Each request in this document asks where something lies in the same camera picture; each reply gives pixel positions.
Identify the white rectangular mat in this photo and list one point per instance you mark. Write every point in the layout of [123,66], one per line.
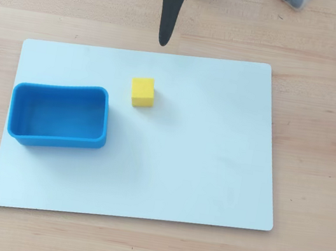
[200,144]

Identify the blue rectangular bin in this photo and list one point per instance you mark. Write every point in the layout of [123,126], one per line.
[55,140]

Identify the yellow cube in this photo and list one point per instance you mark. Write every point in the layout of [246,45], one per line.
[143,92]

